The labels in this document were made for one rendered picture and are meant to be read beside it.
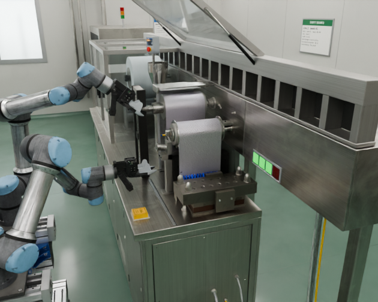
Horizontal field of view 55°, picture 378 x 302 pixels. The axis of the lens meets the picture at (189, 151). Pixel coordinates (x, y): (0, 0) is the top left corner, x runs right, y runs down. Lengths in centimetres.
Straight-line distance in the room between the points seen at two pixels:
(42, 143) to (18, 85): 585
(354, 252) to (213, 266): 72
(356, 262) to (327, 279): 139
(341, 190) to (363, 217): 13
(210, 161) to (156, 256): 57
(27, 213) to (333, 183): 113
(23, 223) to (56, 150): 30
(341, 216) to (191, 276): 90
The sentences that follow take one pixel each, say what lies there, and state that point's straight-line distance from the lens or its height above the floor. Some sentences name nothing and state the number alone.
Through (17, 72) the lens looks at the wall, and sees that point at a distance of 734.
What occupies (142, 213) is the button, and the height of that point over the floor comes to 92.
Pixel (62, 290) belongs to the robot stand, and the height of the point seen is 23.
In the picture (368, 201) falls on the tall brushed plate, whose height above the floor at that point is 124.
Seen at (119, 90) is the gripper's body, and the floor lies 150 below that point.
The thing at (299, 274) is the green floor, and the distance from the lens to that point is 299.
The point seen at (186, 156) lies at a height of 115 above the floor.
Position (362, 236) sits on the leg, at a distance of 157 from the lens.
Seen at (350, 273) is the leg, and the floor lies 86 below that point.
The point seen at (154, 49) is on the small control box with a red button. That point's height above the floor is 164.
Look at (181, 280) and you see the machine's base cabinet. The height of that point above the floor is 58.
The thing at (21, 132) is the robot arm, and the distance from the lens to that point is 205.
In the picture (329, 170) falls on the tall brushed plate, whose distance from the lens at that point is 135.
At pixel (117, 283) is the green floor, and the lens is 286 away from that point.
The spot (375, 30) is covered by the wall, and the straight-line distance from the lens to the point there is 448.
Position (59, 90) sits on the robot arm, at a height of 154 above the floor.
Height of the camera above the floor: 184
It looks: 21 degrees down
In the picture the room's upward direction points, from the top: straight up
